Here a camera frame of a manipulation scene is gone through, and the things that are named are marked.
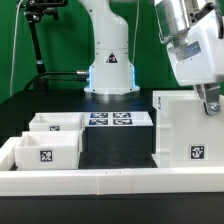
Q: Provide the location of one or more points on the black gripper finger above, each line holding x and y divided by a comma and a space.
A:
210, 95

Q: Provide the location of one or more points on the white front drawer box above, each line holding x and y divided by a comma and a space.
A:
48, 150

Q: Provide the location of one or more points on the white drawer box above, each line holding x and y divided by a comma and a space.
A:
48, 150
57, 121

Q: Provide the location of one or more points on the white drawer cabinet frame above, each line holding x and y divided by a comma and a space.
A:
185, 135

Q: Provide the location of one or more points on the white U-shaped fence wall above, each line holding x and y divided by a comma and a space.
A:
104, 182

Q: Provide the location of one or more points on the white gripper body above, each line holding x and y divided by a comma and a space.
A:
201, 61

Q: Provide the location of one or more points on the white fiducial marker plate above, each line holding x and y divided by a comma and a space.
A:
117, 119

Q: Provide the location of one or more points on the white rear drawer box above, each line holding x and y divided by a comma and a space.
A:
57, 121

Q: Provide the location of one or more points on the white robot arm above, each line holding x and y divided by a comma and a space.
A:
112, 73

